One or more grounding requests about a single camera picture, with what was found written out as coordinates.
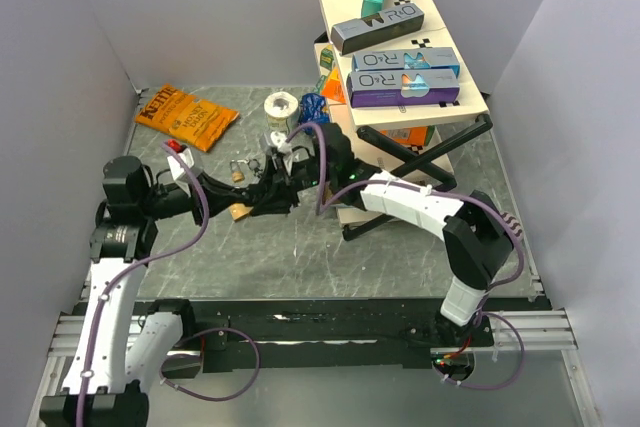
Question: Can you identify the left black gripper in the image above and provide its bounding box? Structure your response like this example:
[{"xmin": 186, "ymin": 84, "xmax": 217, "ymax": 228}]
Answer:
[{"xmin": 140, "ymin": 169, "xmax": 245, "ymax": 225}]

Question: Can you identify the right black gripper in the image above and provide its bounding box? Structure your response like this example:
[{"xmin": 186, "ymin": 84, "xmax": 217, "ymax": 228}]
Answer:
[{"xmin": 245, "ymin": 156, "xmax": 335, "ymax": 220}]

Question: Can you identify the large brass padlock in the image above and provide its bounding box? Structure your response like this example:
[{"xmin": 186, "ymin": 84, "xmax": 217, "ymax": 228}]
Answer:
[{"xmin": 229, "ymin": 203, "xmax": 252, "ymax": 222}]

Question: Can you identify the small brass padlock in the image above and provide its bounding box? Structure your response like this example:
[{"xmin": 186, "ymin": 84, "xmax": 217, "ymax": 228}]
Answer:
[{"xmin": 229, "ymin": 160, "xmax": 245, "ymax": 183}]

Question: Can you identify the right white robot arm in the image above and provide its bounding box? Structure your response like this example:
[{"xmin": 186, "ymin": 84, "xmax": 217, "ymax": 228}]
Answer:
[{"xmin": 252, "ymin": 122, "xmax": 523, "ymax": 346}]

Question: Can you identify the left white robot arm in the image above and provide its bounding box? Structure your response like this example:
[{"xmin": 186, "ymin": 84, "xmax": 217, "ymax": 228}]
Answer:
[{"xmin": 39, "ymin": 150, "xmax": 251, "ymax": 426}]

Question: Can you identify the toilet paper roll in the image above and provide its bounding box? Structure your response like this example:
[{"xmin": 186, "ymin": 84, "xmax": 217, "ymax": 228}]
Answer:
[{"xmin": 263, "ymin": 91, "xmax": 300, "ymax": 135}]

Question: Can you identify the blue snack bag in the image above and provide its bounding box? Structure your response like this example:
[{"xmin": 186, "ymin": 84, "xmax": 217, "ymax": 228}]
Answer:
[{"xmin": 298, "ymin": 93, "xmax": 330, "ymax": 135}]

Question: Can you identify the orange Kettle chips bag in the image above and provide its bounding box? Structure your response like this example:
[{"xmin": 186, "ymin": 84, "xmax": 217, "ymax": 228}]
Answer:
[{"xmin": 135, "ymin": 84, "xmax": 239, "ymax": 152}]

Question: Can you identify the orange box on shelf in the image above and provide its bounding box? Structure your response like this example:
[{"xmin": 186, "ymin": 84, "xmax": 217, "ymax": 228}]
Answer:
[{"xmin": 320, "ymin": 67, "xmax": 346, "ymax": 104}]

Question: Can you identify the green box on shelf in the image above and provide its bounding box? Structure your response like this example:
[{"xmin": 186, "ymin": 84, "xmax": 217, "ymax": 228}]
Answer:
[{"xmin": 319, "ymin": 45, "xmax": 335, "ymax": 72}]

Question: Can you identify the purple R&O box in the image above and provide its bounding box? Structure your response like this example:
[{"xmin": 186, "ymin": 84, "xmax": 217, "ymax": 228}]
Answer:
[{"xmin": 346, "ymin": 69, "xmax": 460, "ymax": 108}]

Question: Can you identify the grey R&O box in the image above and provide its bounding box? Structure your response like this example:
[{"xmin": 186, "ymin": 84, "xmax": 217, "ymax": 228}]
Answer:
[{"xmin": 329, "ymin": 3, "xmax": 424, "ymax": 55}]

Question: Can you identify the blue R&O box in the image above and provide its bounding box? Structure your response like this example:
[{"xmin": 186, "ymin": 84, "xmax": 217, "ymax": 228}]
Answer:
[{"xmin": 352, "ymin": 47, "xmax": 461, "ymax": 77}]

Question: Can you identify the purple wavy cloth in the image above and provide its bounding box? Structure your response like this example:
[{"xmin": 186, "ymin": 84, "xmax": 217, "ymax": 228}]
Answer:
[{"xmin": 501, "ymin": 212, "xmax": 524, "ymax": 241}]

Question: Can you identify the panda keychain with keys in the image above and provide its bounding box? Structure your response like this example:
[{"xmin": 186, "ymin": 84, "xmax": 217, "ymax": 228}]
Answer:
[{"xmin": 247, "ymin": 158, "xmax": 262, "ymax": 177}]

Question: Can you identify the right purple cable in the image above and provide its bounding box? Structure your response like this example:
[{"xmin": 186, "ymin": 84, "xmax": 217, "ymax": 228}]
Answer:
[{"xmin": 284, "ymin": 121, "xmax": 526, "ymax": 392}]

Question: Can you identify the purple cable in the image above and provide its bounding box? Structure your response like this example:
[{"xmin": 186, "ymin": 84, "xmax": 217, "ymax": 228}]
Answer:
[
  {"xmin": 74, "ymin": 141, "xmax": 261, "ymax": 427},
  {"xmin": 284, "ymin": 121, "xmax": 526, "ymax": 392}
]

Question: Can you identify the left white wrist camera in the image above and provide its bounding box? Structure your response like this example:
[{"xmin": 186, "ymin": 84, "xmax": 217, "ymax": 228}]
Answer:
[{"xmin": 165, "ymin": 139, "xmax": 204, "ymax": 195}]

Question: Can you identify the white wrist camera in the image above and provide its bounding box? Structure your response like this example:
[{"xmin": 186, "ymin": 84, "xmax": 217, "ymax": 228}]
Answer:
[
  {"xmin": 165, "ymin": 139, "xmax": 204, "ymax": 195},
  {"xmin": 259, "ymin": 131, "xmax": 293, "ymax": 155}
]

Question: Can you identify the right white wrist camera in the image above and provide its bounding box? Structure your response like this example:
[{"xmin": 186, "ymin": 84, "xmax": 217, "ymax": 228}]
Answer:
[{"xmin": 259, "ymin": 131, "xmax": 293, "ymax": 155}]

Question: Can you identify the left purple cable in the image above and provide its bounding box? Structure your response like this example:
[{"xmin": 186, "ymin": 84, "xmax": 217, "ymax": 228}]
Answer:
[{"xmin": 74, "ymin": 141, "xmax": 261, "ymax": 427}]

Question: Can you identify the cream shelf rack black frame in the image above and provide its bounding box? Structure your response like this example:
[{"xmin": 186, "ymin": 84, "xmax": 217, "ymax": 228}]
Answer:
[{"xmin": 312, "ymin": 0, "xmax": 495, "ymax": 242}]

